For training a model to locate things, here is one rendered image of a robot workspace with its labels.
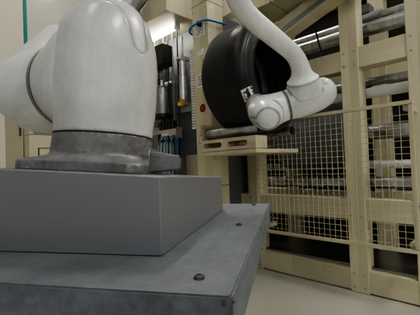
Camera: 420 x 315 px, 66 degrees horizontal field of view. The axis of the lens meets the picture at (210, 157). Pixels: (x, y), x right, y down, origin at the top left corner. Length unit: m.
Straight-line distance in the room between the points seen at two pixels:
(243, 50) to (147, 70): 1.00
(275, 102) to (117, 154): 0.67
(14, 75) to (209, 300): 0.52
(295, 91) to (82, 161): 0.76
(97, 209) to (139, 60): 0.25
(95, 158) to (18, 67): 0.25
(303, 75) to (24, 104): 0.78
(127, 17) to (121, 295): 0.41
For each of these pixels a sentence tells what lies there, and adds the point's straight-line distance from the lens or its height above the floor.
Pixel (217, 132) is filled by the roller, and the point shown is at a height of 0.90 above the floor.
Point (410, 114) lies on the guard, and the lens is 1.72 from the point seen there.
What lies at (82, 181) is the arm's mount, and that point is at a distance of 0.37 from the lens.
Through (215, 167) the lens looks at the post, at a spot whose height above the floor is 0.72.
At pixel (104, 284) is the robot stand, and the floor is 0.65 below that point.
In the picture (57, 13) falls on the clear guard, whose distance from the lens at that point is 1.83.
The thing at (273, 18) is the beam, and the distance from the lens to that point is 2.22.
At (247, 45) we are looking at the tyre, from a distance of 1.51.
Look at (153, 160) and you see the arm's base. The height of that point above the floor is 0.75.
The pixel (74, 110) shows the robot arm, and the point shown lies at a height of 0.82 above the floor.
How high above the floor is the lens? 0.74
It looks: 1 degrees up
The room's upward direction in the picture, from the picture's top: 2 degrees counter-clockwise
